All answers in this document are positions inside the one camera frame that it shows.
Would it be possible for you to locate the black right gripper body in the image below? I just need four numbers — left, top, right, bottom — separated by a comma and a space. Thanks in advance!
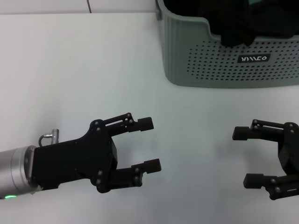
277, 121, 299, 177

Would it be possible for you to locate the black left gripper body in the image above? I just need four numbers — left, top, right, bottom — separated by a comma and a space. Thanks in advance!
32, 119, 119, 194

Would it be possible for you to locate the left arm cable with connector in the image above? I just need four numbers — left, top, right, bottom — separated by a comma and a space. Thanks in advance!
38, 128, 61, 147

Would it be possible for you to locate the black cloth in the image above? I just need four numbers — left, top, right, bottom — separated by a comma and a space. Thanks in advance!
163, 0, 299, 48

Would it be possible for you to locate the grey-green perforated storage box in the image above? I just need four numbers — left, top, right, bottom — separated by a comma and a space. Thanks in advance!
155, 0, 299, 87

